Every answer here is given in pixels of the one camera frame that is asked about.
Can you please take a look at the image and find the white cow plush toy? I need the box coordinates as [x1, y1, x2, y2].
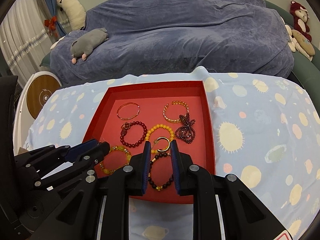
[56, 0, 86, 30]

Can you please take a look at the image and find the light blue spotted cloth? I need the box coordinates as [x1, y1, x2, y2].
[24, 67, 319, 239]

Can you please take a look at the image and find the gold open cuff bracelet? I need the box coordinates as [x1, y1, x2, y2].
[163, 100, 190, 124]

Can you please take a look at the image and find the red monkey plush toy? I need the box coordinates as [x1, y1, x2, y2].
[290, 1, 312, 42]

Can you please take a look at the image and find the dark red bead bracelet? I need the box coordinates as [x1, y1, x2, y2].
[119, 120, 148, 149]

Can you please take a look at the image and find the black bead gold bracelet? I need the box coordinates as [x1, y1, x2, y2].
[147, 151, 175, 192]

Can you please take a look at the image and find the garnet bow bead bracelet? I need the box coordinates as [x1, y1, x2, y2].
[174, 112, 196, 145]

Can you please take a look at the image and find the white round wooden-top device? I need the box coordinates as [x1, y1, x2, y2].
[13, 71, 62, 155]

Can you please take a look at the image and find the beige cookie plush cushion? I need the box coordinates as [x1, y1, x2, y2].
[292, 29, 315, 56]

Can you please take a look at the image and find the thin red gold bangle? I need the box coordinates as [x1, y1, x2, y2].
[116, 102, 140, 121]

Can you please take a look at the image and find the green bed frame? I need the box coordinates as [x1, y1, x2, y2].
[265, 0, 320, 98]

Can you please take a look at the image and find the yellow crystal bead bracelet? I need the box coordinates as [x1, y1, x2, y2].
[99, 145, 132, 176]

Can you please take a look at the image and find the blue velvet bed blanket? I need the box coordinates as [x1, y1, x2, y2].
[50, 0, 294, 84]

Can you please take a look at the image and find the yellow amber bead bracelet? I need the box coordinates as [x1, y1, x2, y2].
[145, 123, 175, 155]

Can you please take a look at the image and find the red shallow tray box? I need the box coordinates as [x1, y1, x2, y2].
[82, 80, 217, 204]

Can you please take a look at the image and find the red curtain tie bow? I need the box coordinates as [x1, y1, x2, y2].
[44, 16, 57, 37]

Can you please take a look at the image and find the grey mole plush toy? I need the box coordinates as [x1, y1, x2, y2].
[70, 28, 108, 64]

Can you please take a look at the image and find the white sheer curtain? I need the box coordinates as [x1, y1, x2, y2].
[1, 0, 56, 86]

